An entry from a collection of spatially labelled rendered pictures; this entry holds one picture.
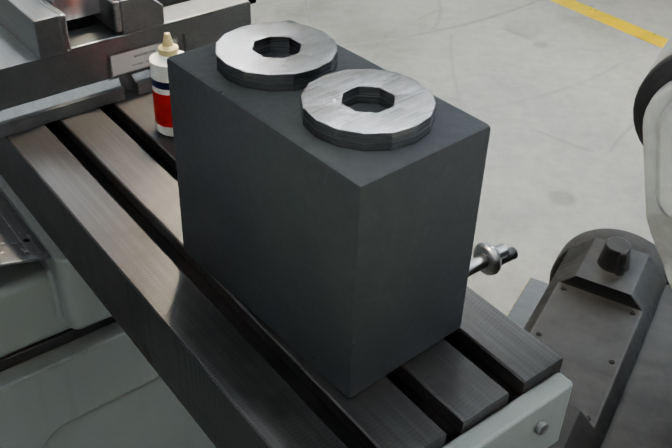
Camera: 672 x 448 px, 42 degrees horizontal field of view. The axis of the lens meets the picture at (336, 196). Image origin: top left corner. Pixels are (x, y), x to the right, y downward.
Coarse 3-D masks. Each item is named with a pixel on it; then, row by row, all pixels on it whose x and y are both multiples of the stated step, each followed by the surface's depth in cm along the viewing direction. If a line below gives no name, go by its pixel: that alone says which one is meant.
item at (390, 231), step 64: (192, 64) 64; (256, 64) 61; (320, 64) 62; (192, 128) 66; (256, 128) 58; (320, 128) 55; (384, 128) 55; (448, 128) 57; (192, 192) 70; (256, 192) 62; (320, 192) 55; (384, 192) 53; (448, 192) 58; (192, 256) 74; (256, 256) 65; (320, 256) 58; (384, 256) 57; (448, 256) 62; (320, 320) 61; (384, 320) 60; (448, 320) 67
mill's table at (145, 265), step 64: (64, 128) 93; (128, 128) 97; (64, 192) 82; (128, 192) 83; (128, 256) 75; (128, 320) 76; (192, 320) 69; (256, 320) 69; (512, 320) 70; (192, 384) 68; (256, 384) 63; (320, 384) 64; (384, 384) 64; (448, 384) 64; (512, 384) 66
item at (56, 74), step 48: (0, 0) 94; (192, 0) 103; (240, 0) 104; (0, 48) 92; (48, 48) 90; (96, 48) 94; (144, 48) 98; (192, 48) 102; (0, 96) 89; (48, 96) 93; (96, 96) 95
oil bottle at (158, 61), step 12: (168, 36) 86; (168, 48) 87; (156, 60) 87; (156, 72) 87; (156, 84) 88; (168, 84) 87; (156, 96) 89; (168, 96) 88; (156, 108) 90; (168, 108) 89; (156, 120) 91; (168, 120) 90; (168, 132) 91
